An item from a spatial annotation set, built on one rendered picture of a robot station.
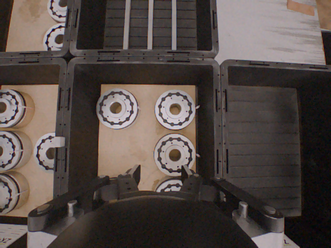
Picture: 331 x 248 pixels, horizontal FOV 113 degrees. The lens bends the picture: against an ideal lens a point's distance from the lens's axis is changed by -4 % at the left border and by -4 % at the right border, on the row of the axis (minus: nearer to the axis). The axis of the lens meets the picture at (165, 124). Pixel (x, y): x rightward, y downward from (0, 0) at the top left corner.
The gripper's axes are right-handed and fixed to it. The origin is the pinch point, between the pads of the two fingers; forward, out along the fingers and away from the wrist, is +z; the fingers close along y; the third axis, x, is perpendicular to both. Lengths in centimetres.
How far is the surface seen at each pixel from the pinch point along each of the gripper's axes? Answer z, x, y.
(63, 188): 7.4, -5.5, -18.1
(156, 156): 14.1, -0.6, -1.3
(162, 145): 14.4, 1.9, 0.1
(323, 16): 100, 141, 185
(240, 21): 30, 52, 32
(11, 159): 14.4, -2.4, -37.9
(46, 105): 17.5, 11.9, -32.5
